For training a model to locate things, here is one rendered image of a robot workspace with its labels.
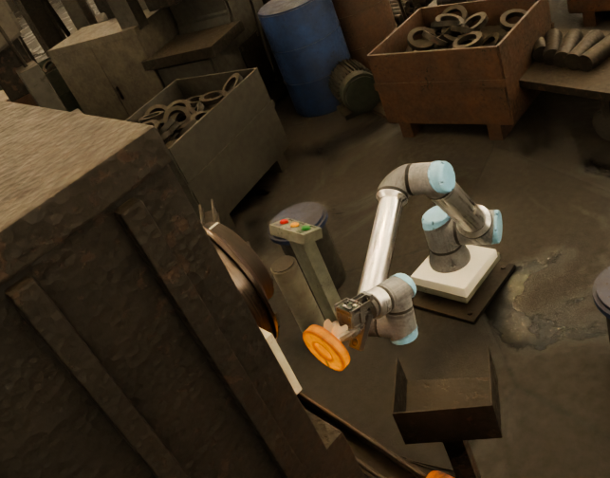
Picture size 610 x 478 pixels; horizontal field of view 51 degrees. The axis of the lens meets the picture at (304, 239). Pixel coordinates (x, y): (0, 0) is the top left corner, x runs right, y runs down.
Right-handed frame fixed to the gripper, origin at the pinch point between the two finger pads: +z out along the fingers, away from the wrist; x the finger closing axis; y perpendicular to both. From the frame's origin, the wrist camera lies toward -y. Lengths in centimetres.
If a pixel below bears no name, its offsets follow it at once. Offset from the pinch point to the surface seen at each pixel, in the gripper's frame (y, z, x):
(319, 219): -19, -91, -102
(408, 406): -20.8, -11.8, 19.2
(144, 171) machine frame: 75, 54, 29
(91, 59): 43, -138, -429
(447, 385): -18.3, -23.7, 24.2
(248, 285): 29.3, 21.6, 0.6
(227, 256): 36.9, 23.1, -3.8
